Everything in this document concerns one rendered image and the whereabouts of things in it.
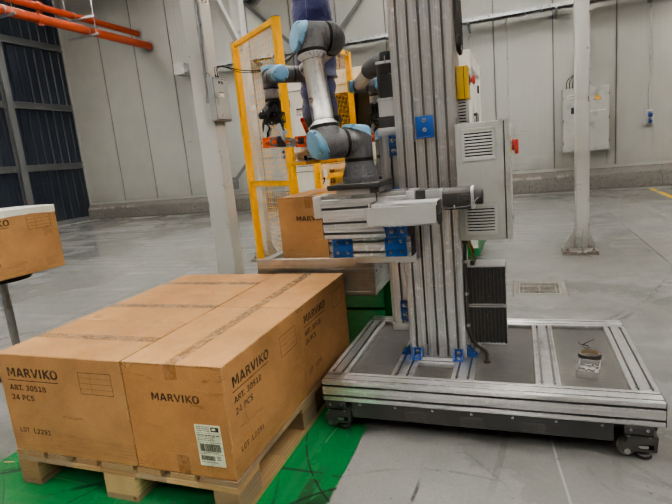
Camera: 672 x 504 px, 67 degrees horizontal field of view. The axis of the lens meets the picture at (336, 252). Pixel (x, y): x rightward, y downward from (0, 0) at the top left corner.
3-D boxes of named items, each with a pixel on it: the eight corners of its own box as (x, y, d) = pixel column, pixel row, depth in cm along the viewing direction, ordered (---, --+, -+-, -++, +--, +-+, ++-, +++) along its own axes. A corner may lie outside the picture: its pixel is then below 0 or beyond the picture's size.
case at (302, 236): (323, 246, 348) (317, 188, 341) (379, 245, 333) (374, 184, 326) (284, 267, 293) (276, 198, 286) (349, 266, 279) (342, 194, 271)
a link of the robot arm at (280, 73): (295, 63, 231) (286, 67, 241) (272, 63, 226) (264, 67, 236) (297, 80, 233) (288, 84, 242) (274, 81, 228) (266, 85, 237)
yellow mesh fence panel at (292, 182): (257, 297, 442) (225, 44, 403) (268, 295, 448) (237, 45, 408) (305, 319, 370) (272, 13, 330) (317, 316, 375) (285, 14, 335)
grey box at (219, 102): (226, 122, 374) (221, 80, 368) (233, 121, 372) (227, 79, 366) (211, 121, 356) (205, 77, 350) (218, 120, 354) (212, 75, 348)
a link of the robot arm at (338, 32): (354, 16, 201) (307, 65, 245) (330, 15, 196) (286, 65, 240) (359, 45, 201) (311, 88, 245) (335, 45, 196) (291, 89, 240)
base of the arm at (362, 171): (383, 179, 213) (381, 155, 211) (373, 182, 199) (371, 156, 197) (349, 181, 218) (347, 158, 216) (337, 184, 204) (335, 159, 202)
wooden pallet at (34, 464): (199, 359, 312) (195, 337, 309) (352, 368, 277) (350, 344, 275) (23, 481, 202) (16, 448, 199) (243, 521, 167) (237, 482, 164)
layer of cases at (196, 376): (195, 337, 309) (185, 274, 302) (350, 344, 275) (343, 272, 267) (17, 448, 199) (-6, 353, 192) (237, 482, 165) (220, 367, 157)
